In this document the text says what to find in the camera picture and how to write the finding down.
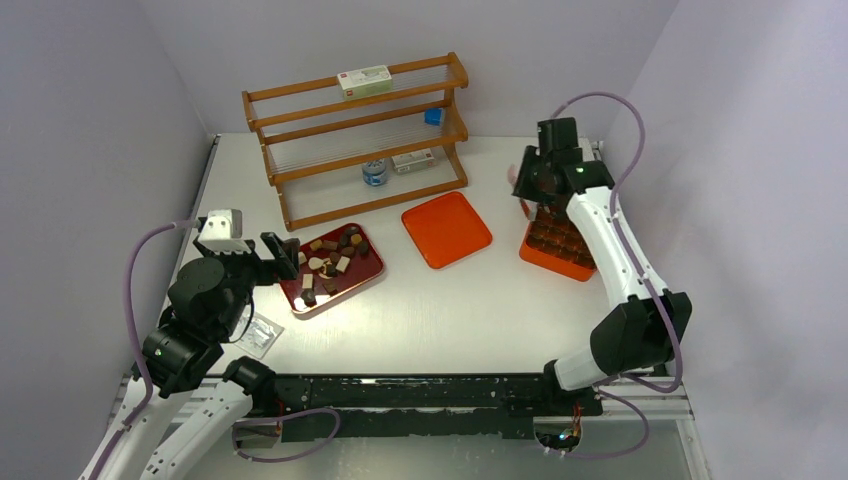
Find dark round chocolate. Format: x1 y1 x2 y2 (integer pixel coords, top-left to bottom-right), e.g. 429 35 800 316
301 289 317 307

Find white green box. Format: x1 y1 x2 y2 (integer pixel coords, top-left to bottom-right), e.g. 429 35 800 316
336 65 393 101

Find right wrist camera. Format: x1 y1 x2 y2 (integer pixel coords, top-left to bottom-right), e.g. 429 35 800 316
578 137 596 162

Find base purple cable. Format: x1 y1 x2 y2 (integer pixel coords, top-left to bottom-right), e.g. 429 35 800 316
230 406 342 464

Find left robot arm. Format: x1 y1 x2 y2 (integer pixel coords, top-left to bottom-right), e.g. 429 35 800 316
81 227 300 479

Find white chocolate piece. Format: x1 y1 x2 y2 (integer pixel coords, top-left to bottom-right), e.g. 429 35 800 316
335 256 351 274

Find clear plastic bag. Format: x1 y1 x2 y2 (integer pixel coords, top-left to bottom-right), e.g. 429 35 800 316
230 313 284 359

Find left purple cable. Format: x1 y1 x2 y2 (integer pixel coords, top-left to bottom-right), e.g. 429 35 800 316
82 221 200 480

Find blue cube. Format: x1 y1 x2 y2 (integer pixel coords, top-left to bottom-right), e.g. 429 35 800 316
424 108 445 126

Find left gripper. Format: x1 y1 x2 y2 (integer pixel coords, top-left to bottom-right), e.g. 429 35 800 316
195 229 299 335

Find dark red tray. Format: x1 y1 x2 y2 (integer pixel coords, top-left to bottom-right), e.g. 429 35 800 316
278 223 385 315

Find blue lidded jar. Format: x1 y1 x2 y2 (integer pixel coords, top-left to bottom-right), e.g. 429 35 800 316
361 159 388 187

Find white heart chocolate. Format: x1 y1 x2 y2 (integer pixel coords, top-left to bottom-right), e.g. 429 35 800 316
307 257 326 271

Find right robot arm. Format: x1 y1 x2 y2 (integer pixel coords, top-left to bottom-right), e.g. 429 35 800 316
513 118 692 414

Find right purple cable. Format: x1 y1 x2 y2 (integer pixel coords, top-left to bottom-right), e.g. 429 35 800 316
544 91 684 460

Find black base frame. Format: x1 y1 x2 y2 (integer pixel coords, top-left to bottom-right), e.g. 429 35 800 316
222 357 603 442

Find orange compartment box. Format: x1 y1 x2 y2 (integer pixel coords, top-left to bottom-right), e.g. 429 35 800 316
519 199 597 282

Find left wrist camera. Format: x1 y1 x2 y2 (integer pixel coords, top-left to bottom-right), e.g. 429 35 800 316
196 209 252 254

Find wooden three-tier shelf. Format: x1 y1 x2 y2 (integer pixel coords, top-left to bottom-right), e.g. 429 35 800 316
241 52 469 232

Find orange box lid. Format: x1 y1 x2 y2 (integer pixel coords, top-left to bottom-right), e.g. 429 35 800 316
401 191 493 270

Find white red small box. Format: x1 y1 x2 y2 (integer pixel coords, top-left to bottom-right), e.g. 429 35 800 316
391 149 436 175

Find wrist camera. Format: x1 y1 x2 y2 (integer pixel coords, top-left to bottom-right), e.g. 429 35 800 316
578 137 596 162
196 209 252 254

